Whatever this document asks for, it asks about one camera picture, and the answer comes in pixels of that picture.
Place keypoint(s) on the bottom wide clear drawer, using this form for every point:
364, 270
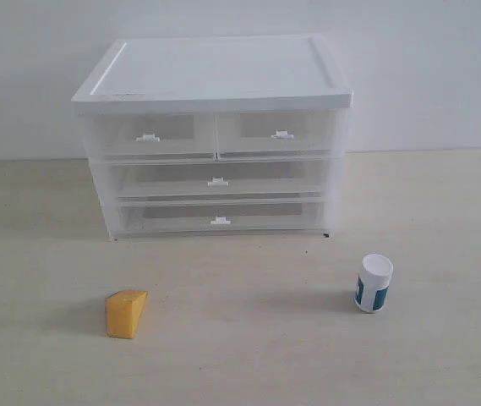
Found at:
291, 215

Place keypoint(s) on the middle wide clear drawer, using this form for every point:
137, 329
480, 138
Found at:
214, 178

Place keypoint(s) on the white plastic drawer cabinet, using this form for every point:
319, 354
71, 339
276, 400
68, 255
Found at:
211, 76

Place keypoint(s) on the wide clear drawer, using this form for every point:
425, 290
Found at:
214, 178
291, 215

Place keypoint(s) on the white bottle blue label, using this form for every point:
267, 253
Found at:
373, 282

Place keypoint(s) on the yellow cheese wedge block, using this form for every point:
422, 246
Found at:
123, 311

